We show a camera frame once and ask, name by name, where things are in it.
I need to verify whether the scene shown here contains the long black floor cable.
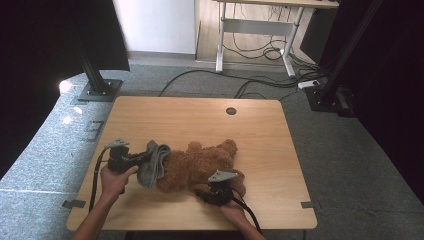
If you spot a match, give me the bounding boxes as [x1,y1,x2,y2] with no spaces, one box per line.
[158,69,329,100]

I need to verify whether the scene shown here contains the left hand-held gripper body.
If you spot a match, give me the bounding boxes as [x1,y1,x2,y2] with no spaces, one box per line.
[104,138,138,174]

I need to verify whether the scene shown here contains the coiled black cables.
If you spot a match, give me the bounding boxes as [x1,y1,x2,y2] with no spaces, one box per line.
[222,33,291,62]

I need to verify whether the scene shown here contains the black stand with base plate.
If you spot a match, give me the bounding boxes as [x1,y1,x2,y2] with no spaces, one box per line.
[74,33,123,103]

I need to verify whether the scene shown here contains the black slanted metal stand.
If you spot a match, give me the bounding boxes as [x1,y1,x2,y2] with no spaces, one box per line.
[304,0,384,118]

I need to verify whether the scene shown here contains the person's right hand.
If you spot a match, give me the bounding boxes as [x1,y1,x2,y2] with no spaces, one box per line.
[220,201,249,228]

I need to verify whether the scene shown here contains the dark curtain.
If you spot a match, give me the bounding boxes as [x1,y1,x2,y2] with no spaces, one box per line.
[299,0,424,218]
[0,0,131,179]

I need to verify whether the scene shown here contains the brown teddy bear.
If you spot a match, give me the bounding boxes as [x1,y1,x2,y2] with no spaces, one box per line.
[156,138,248,203]

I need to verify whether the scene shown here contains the person's left hand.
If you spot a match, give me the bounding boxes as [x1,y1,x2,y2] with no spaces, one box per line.
[99,166,139,200]

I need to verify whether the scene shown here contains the gray cloth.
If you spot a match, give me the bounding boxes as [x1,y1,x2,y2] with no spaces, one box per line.
[137,139,172,190]

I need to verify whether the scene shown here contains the gray table bracket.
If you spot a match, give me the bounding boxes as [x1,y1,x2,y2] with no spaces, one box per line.
[300,201,323,210]
[62,199,87,210]

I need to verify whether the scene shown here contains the white metal desk frame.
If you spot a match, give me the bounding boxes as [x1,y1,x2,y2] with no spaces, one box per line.
[213,0,340,78]

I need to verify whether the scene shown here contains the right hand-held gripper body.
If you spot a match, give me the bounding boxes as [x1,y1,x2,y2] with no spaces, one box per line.
[203,170,240,206]

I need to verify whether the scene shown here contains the white power strip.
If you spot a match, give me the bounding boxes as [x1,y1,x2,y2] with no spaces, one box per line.
[297,79,321,90]

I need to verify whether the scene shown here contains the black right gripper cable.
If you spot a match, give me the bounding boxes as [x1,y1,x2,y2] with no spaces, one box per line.
[231,194,263,234]

